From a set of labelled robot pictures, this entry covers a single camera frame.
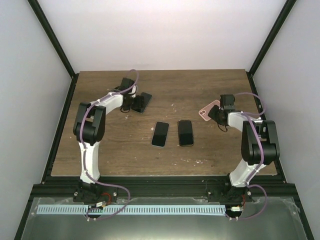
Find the pink phone case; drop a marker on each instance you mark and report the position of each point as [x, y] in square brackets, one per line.
[203, 113]

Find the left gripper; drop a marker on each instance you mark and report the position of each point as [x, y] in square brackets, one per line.
[139, 103]

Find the left black frame post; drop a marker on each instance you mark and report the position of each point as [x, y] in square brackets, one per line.
[44, 22]

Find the right black frame post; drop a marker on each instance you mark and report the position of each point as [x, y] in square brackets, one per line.
[280, 20]

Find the silver phone black screen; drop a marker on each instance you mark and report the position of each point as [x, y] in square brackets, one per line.
[185, 133]

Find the blue-edged dark phone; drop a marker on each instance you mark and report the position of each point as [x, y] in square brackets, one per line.
[145, 102]
[160, 133]

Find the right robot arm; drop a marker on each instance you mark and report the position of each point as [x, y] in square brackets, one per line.
[259, 143]

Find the black frame post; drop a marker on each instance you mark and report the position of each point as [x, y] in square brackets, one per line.
[44, 22]
[280, 20]

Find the white slotted cable duct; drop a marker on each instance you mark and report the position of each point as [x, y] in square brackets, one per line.
[64, 209]

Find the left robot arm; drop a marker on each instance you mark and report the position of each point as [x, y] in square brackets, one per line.
[90, 123]

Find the black aluminium frame rail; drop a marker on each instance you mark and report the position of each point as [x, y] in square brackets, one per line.
[215, 188]

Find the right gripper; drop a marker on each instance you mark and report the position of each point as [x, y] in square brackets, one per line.
[211, 114]

